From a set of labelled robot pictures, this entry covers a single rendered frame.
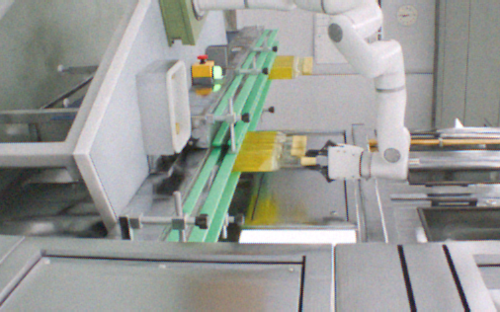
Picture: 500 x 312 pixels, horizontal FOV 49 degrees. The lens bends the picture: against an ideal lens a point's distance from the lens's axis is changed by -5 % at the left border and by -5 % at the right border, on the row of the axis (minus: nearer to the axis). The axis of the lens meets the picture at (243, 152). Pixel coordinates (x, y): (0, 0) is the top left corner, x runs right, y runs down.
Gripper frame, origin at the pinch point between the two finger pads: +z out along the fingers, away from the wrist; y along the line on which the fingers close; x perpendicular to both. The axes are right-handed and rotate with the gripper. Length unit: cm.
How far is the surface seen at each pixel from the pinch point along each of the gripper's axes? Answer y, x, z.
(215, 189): 3.4, 35.1, 15.5
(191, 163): 5.5, 24.7, 27.7
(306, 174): -12.2, -17.8, 7.4
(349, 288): 20, 96, -33
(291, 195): -12.7, -1.0, 7.3
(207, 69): 22, -24, 45
